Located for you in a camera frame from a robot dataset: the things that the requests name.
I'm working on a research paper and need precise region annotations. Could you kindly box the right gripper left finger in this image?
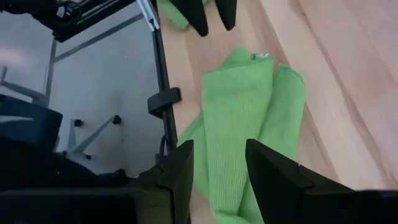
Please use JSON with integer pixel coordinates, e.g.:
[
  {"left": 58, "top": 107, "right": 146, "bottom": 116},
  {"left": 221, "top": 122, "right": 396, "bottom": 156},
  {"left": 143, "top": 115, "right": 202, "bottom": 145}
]
[{"left": 0, "top": 139, "right": 194, "bottom": 224}]

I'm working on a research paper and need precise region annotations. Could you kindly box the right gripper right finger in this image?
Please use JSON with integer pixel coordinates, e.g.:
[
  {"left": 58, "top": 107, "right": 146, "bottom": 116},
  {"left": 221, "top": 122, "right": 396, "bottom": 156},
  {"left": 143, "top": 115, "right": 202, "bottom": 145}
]
[{"left": 245, "top": 139, "right": 398, "bottom": 224}]

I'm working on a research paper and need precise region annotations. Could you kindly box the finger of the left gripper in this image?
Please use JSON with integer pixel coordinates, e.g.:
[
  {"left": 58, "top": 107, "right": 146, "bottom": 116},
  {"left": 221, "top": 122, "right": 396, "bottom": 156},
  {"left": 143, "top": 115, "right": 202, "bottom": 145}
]
[
  {"left": 214, "top": 0, "right": 238, "bottom": 31},
  {"left": 169, "top": 0, "right": 210, "bottom": 37}
]

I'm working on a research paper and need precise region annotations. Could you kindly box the green microfiber towel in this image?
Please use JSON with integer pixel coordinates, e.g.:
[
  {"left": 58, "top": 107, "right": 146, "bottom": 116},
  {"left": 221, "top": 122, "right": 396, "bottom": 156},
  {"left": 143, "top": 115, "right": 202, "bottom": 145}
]
[
  {"left": 157, "top": 0, "right": 212, "bottom": 30},
  {"left": 177, "top": 46, "right": 307, "bottom": 224}
]

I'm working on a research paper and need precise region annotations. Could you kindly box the grey chair base with casters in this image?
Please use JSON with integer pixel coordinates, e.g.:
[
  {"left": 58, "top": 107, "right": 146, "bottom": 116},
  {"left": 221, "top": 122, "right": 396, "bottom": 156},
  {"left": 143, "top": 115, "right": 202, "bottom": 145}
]
[{"left": 63, "top": 114, "right": 123, "bottom": 161}]

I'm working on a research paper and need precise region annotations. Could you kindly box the black chair seat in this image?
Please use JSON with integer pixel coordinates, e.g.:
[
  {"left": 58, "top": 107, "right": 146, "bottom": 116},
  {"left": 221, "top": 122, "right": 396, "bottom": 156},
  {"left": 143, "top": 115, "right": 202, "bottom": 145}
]
[{"left": 0, "top": 94, "right": 63, "bottom": 153}]

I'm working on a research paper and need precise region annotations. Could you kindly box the black metal table frame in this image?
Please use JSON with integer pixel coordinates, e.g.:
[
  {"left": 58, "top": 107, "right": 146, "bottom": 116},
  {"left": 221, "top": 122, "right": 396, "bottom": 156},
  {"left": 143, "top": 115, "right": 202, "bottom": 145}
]
[{"left": 136, "top": 0, "right": 182, "bottom": 156}]

